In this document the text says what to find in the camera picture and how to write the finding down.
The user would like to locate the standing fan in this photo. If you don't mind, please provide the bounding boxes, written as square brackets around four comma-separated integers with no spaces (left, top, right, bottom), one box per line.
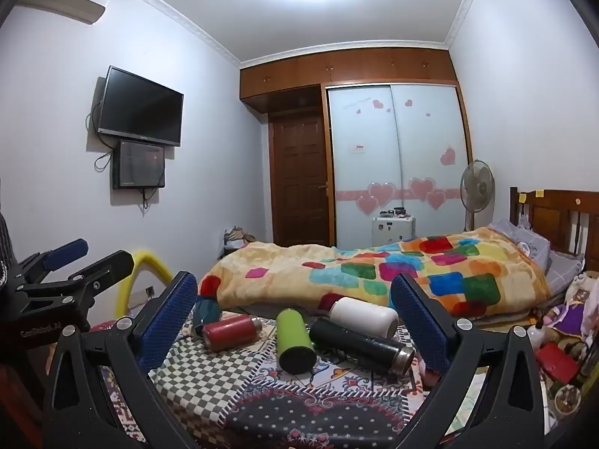
[459,159,493,233]

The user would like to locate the pile of clothes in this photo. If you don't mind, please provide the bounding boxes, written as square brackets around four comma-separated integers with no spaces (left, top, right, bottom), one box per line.
[223,226,259,251]

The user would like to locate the purple stuffed toy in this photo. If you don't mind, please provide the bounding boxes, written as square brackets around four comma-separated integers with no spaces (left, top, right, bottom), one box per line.
[545,302,591,337]

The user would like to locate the green cup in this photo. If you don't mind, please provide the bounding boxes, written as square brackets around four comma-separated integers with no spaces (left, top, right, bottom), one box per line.
[275,309,318,375]

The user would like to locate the red cup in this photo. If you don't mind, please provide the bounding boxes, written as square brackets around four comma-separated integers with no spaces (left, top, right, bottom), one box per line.
[202,314,264,351]

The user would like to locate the small white cabinet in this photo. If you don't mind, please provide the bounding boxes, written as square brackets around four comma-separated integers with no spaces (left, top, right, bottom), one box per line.
[372,215,419,247]

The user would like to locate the red box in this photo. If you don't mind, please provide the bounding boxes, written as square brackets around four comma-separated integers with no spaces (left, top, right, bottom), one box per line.
[536,342,581,384]

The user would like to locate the grey pillow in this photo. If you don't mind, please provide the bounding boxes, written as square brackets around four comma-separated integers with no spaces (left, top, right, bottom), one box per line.
[489,217,587,291]

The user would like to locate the white cup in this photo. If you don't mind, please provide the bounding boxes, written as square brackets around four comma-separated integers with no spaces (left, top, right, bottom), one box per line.
[328,296,399,339]

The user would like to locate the wooden headboard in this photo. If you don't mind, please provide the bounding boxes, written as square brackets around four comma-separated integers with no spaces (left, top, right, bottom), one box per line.
[509,186,599,268]

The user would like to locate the yellow foam arch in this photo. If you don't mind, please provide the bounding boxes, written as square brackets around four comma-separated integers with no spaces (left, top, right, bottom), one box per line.
[115,249,177,321]

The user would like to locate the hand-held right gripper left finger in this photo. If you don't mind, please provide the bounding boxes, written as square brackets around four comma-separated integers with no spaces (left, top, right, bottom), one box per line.
[42,270,200,449]

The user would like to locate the brown wooden door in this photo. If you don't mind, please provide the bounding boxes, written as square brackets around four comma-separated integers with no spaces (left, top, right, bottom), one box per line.
[269,114,331,248]

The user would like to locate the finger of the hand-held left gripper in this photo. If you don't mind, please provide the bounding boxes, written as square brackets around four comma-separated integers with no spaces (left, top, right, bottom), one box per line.
[16,238,89,284]
[19,250,136,308]

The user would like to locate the small black wall monitor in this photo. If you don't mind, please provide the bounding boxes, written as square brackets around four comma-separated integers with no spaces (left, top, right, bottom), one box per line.
[112,140,166,191]

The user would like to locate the colourful patchwork blanket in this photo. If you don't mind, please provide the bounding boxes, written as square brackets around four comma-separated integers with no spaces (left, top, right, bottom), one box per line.
[199,227,554,320]

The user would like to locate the black wall television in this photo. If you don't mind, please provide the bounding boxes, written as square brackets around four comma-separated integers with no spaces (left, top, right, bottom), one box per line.
[97,65,184,148]

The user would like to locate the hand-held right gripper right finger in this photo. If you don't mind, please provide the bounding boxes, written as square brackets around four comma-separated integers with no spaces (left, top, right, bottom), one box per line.
[390,272,551,449]

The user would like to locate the teal cup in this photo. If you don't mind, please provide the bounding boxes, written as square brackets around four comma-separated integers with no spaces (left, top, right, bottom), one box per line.
[192,296,224,331]

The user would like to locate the wooden wardrobe with sliding doors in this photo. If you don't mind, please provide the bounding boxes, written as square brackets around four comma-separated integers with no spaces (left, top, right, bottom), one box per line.
[240,47,474,250]

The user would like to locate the patterned checkered bedsheet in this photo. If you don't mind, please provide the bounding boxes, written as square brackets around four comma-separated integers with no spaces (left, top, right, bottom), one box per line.
[94,308,516,449]

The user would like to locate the black cup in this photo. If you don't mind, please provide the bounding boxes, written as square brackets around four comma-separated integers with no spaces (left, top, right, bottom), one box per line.
[309,317,416,376]

